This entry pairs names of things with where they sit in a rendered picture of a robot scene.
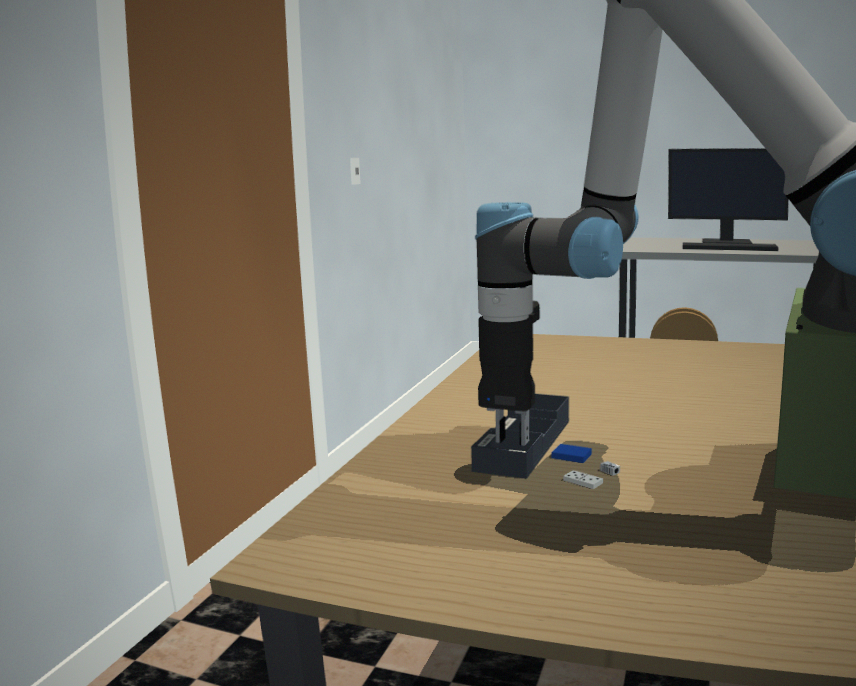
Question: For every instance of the dark grey three-compartment bin rack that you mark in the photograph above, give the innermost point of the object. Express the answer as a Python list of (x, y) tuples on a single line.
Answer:
[(548, 424)]

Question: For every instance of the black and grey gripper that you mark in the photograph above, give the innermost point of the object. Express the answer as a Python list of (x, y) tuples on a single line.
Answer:
[(506, 340)]

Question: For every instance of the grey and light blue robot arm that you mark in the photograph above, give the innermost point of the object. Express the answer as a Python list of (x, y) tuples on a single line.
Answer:
[(770, 91)]

